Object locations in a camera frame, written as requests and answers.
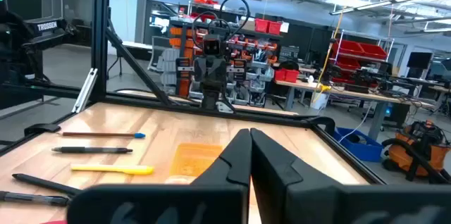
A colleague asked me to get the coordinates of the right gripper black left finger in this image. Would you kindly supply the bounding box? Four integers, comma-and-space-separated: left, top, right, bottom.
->
66, 127, 253, 224

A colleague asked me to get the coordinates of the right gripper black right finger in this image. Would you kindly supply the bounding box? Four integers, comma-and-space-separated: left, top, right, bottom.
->
249, 127, 451, 224

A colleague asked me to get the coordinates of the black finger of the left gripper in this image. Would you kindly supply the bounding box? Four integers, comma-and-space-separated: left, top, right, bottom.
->
203, 56, 214, 84
213, 56, 228, 84

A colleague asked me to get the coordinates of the orange and clear pencil box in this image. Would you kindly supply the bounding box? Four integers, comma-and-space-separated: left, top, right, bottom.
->
163, 142, 226, 185

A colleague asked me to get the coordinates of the yellow highlighter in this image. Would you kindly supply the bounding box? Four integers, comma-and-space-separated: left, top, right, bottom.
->
70, 163, 155, 177

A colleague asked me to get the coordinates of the pink pen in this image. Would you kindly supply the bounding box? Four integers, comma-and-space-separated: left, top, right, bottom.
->
61, 131, 147, 139

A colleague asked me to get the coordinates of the black grip ballpoint pen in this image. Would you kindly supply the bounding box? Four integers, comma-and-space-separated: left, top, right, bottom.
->
51, 146, 134, 155
0, 190, 70, 208

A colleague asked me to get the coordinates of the black marker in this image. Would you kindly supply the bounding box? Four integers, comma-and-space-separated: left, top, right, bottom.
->
11, 173, 83, 197

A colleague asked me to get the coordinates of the red storage bin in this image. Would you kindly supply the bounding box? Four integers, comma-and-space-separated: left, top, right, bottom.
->
254, 18, 271, 34
268, 20, 283, 36

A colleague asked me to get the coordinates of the blue plastic bin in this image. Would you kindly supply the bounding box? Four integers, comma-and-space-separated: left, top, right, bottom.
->
332, 126, 384, 163

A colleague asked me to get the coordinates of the white bucket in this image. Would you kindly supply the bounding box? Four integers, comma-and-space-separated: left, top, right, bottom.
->
311, 89, 330, 111

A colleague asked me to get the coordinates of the long wooden workbench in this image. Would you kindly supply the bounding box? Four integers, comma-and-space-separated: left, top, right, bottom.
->
274, 78, 438, 141

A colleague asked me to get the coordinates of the orange shop vacuum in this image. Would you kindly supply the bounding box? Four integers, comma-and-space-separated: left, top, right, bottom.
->
381, 120, 451, 185

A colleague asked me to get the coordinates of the black monitor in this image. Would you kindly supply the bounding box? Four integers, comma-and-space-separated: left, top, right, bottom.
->
406, 51, 434, 70

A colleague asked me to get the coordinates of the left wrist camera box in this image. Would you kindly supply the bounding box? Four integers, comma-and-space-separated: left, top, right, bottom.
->
203, 35, 222, 56

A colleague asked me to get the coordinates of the black frame clamp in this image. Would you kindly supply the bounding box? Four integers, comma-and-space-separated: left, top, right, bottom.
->
23, 123, 62, 137
305, 116, 336, 136

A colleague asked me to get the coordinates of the white cable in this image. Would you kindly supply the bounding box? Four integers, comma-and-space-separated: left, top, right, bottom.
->
337, 102, 375, 144

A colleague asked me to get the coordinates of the black aluminium frame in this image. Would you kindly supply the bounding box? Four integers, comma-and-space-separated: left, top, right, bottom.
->
0, 0, 387, 186

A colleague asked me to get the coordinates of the hanging yellow cable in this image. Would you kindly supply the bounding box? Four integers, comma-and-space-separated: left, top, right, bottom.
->
312, 0, 355, 104

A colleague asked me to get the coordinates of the silver frame bracket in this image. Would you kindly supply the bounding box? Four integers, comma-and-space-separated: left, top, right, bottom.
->
71, 68, 99, 114

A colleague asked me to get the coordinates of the wire shelf with red bins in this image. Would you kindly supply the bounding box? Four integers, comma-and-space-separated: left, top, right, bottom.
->
330, 29, 395, 86

